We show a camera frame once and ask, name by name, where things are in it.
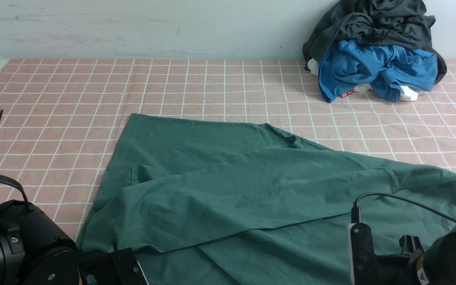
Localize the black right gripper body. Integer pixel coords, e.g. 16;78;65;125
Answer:
376;235;425;285

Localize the black right camera cable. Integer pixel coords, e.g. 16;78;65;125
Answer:
351;171;456;224

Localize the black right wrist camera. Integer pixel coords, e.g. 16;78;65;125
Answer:
348;222;378;285

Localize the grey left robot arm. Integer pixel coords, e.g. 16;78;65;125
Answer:
0;200;148;285

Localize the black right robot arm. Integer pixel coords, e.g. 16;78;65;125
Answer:
378;226;456;285

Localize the green long-sleeved shirt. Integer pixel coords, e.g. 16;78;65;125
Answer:
78;114;456;285

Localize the pink checked tablecloth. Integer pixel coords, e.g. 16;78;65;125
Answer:
0;59;456;239

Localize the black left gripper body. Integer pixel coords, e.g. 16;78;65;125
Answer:
78;248;149;285

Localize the dark grey crumpled garment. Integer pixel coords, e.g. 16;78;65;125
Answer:
302;0;447;84

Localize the blue crumpled garment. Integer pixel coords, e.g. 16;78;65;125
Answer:
318;39;438;103

